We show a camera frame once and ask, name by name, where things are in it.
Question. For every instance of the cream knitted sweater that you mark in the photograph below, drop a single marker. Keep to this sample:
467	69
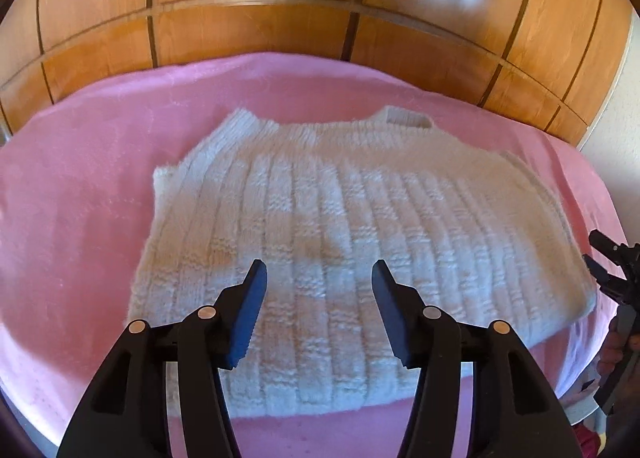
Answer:
350	198

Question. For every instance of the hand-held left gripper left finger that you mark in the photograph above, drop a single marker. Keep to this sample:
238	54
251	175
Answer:
247	318

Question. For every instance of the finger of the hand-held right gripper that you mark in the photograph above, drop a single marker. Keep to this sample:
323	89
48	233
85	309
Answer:
617	250
612	285

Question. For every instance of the person's right hand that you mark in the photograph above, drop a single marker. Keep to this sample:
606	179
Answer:
607	353

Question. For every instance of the wooden headboard panel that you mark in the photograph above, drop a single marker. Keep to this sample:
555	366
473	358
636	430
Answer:
250	27

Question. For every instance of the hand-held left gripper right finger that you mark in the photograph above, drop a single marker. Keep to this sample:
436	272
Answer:
392	313

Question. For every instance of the pink blanket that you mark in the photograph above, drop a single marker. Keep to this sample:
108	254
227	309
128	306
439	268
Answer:
75	238

